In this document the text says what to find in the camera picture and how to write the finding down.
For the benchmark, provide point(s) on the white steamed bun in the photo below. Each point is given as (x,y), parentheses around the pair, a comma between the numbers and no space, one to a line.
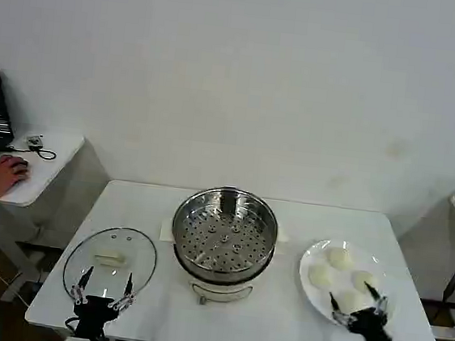
(362,279)
(351,301)
(339,258)
(321,275)

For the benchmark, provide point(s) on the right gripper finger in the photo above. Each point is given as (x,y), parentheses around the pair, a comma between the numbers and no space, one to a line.
(340,317)
(382,307)

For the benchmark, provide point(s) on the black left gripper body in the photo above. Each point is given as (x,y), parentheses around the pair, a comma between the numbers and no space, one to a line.
(94,311)

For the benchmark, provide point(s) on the black computer mouse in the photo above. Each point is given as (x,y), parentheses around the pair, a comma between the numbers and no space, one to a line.
(22,167)

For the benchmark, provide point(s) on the white plate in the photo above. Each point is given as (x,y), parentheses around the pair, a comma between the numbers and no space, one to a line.
(312,297)

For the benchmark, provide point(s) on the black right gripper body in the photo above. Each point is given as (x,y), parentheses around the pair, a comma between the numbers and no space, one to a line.
(371,328)

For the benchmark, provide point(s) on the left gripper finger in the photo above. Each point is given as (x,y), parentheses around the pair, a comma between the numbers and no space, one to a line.
(81,291)
(126,297)

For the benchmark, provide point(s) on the white side desk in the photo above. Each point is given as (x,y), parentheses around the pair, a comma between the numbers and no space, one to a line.
(48,168)

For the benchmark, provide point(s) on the small grey device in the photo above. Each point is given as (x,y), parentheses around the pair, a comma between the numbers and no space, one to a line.
(35,140)

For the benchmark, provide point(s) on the steel steamer with white base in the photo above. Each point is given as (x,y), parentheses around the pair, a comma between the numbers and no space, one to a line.
(224,235)

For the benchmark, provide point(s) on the person's hand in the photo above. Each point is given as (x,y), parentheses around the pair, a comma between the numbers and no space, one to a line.
(0,179)

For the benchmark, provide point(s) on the white work table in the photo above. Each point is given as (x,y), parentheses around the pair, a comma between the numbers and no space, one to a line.
(275,334)

